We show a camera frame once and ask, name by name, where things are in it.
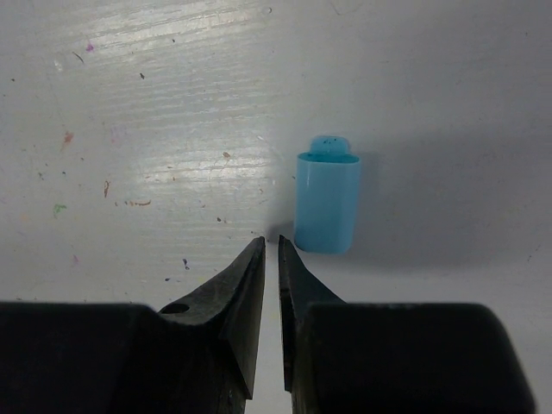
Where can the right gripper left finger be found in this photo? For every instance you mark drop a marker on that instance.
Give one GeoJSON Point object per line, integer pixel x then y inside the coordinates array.
{"type": "Point", "coordinates": [196, 355]}

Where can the blue pen cap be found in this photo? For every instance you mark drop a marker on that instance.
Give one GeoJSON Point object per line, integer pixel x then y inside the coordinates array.
{"type": "Point", "coordinates": [327, 189]}

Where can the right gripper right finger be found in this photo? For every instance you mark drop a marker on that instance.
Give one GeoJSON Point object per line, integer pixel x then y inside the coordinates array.
{"type": "Point", "coordinates": [341, 357]}

